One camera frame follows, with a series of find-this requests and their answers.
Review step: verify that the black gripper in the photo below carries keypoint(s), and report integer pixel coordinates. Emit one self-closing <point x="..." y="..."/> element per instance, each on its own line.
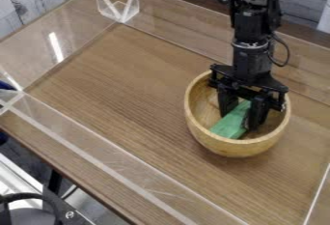
<point x="248" y="79"/>

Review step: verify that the green rectangular block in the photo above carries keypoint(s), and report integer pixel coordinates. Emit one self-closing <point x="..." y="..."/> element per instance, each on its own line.
<point x="232" y="126"/>

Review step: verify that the light brown wooden bowl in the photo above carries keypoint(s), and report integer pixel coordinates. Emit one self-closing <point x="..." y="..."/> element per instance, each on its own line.
<point x="202" y="116"/>

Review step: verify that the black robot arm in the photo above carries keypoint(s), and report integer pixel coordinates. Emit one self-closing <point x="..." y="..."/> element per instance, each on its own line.
<point x="256" y="18"/>

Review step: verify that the black table leg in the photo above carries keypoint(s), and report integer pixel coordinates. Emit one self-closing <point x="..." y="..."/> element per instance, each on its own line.
<point x="55" y="182"/>

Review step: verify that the blue object at left edge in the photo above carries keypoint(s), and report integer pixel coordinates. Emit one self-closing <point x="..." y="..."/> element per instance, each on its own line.
<point x="6" y="86"/>

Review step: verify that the clear acrylic tray wall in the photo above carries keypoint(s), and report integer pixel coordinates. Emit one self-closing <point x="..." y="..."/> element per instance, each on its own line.
<point x="101" y="68"/>

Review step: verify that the black metal bracket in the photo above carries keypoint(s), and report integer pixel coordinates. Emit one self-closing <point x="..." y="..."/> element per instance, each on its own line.
<point x="69" y="215"/>

